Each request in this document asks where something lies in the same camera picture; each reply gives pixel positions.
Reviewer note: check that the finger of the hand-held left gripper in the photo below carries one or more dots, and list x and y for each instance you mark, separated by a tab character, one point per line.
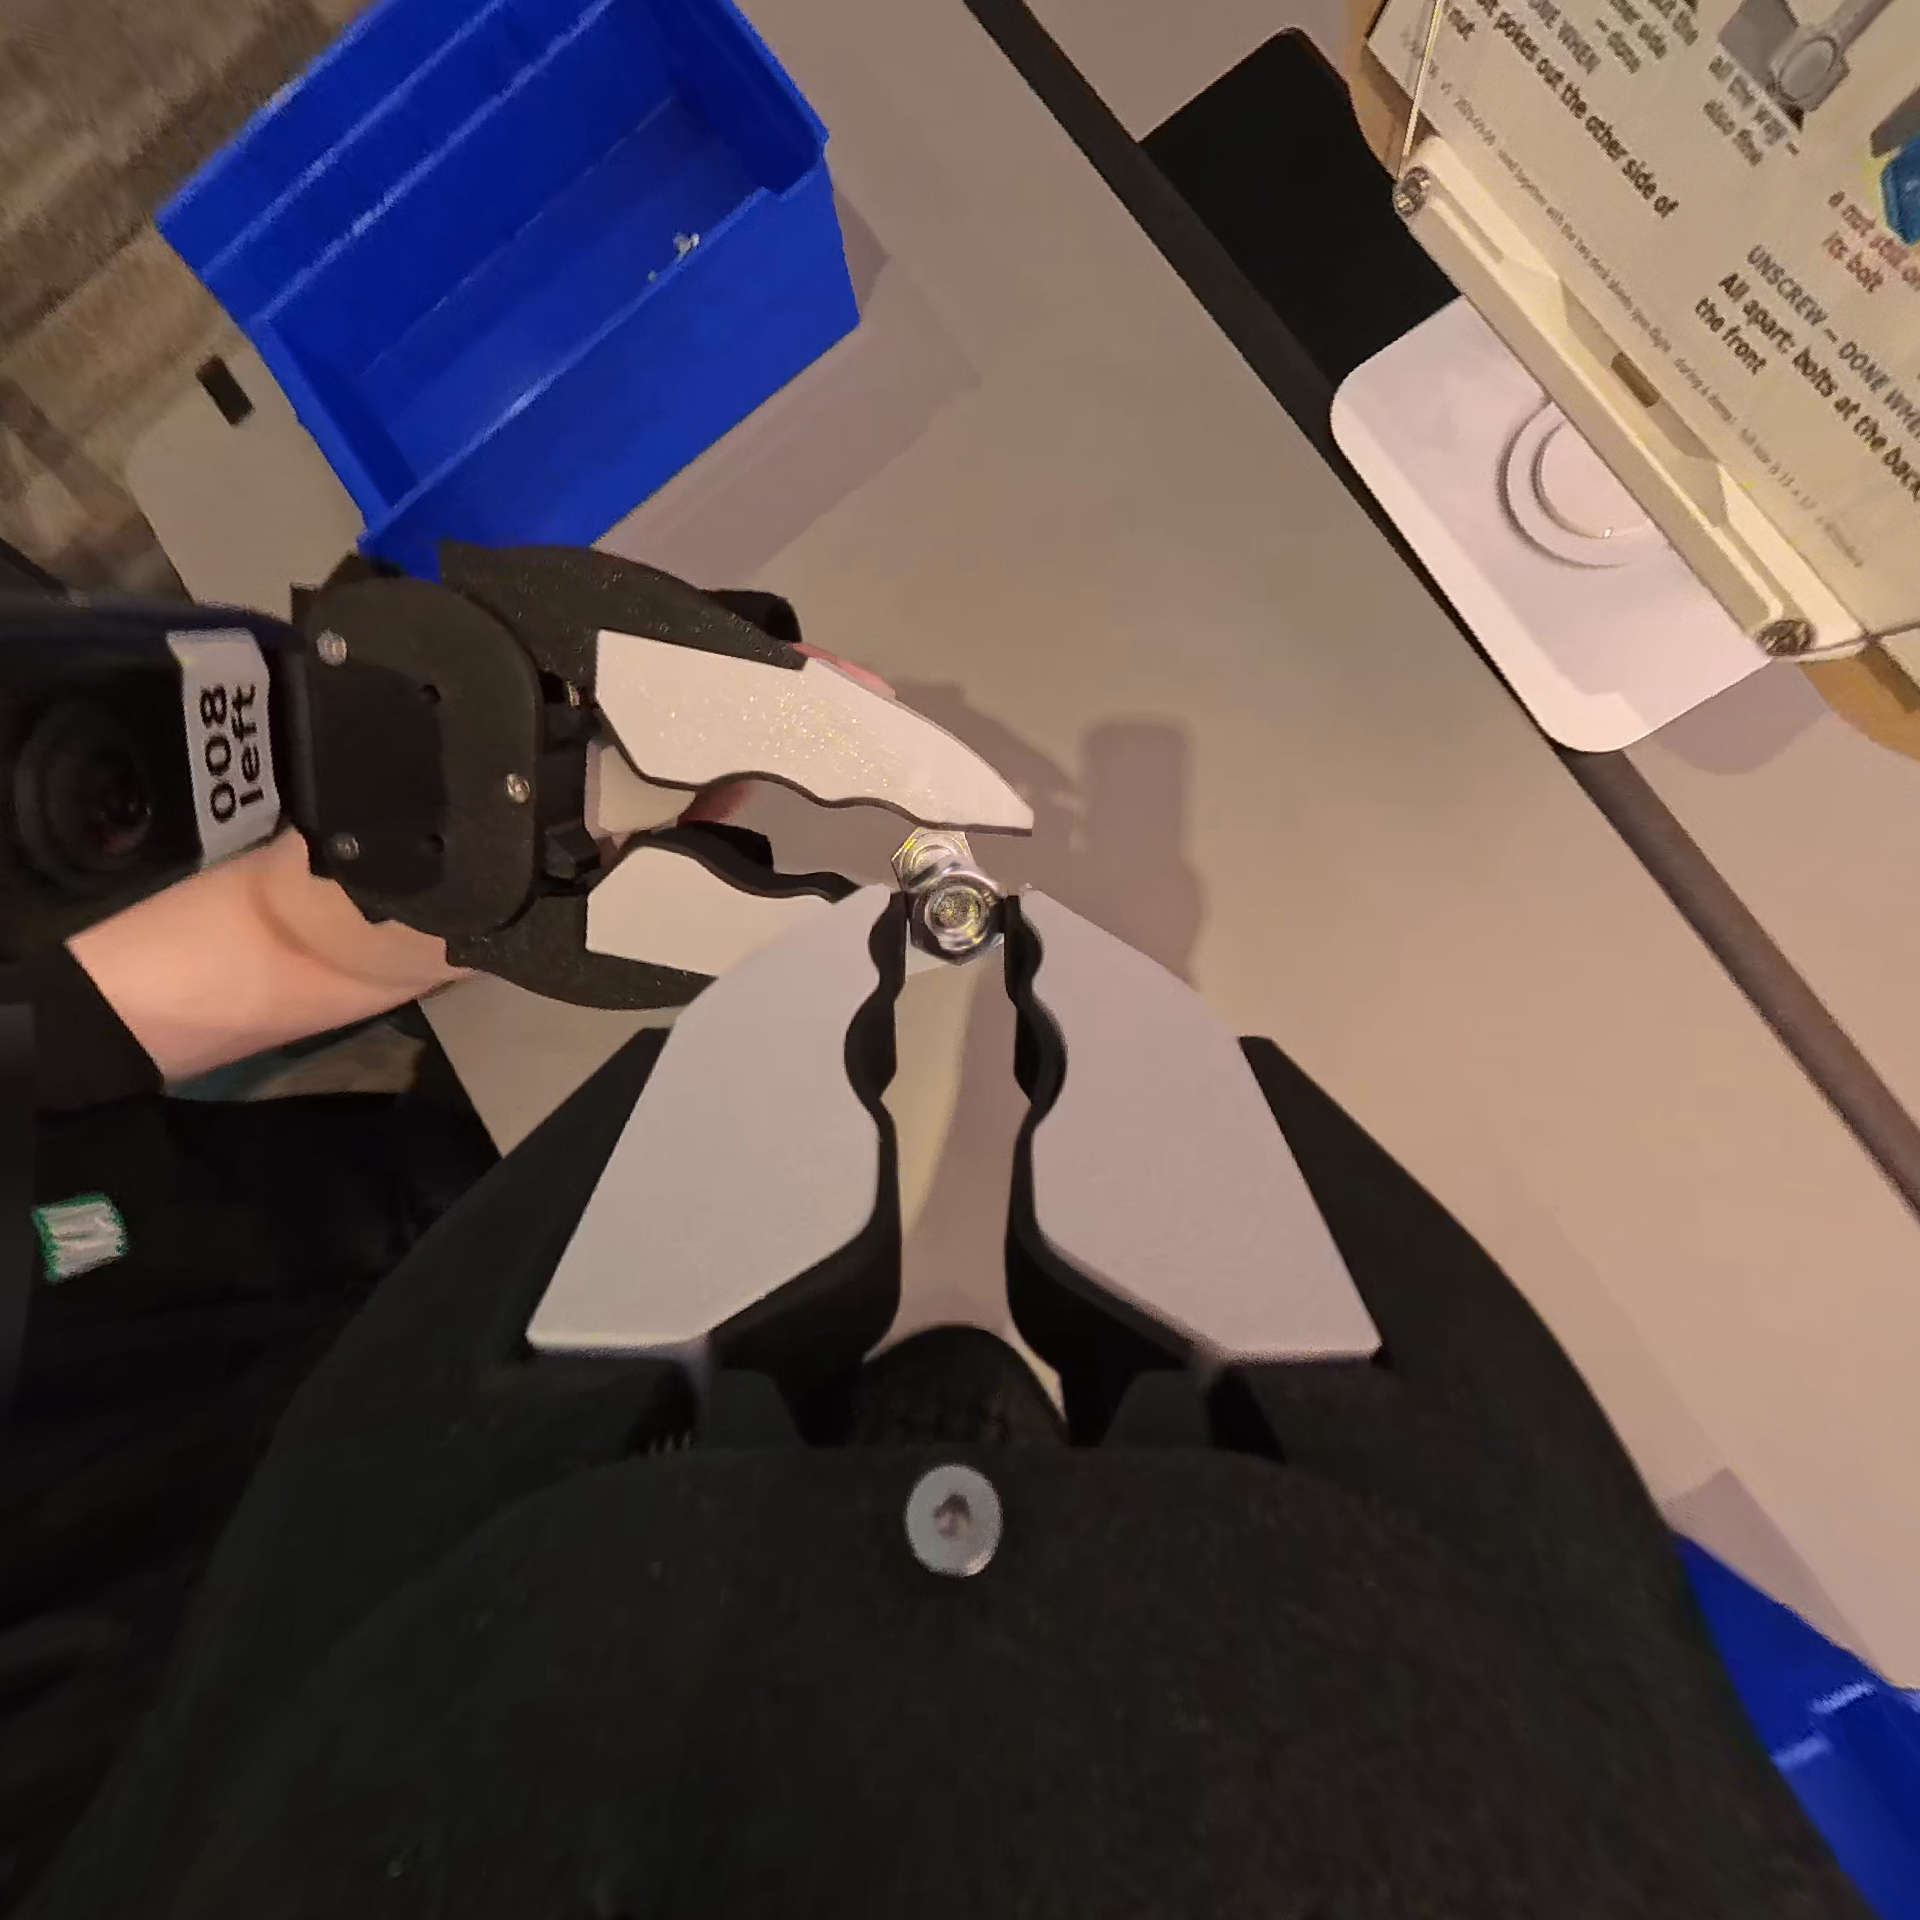
781	720
675	916

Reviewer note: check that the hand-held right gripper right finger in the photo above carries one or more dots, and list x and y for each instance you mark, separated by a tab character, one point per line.
1188	1185

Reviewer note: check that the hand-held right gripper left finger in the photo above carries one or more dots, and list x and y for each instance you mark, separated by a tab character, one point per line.
721	1168

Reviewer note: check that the silver hex nut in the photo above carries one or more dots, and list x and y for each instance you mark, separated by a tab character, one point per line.
984	936

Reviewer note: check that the blue plastic bin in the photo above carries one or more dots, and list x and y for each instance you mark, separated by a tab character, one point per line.
1817	1728
523	226

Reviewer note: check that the person's left hand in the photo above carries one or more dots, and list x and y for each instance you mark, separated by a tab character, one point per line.
252	960

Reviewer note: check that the black foam pad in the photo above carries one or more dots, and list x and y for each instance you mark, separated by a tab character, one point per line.
961	1389

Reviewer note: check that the small black square pad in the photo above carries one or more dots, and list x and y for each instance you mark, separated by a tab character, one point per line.
225	389

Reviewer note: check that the black wristband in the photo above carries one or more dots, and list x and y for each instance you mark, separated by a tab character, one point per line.
78	1019

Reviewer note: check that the person's black clothing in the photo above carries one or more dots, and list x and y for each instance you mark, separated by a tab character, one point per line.
225	1423

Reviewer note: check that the white page holder bar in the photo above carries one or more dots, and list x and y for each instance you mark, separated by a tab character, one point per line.
1618	403

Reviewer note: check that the printed instruction sheet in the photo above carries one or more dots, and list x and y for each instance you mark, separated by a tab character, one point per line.
1770	180

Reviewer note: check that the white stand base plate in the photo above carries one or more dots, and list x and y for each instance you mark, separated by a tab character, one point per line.
1472	495

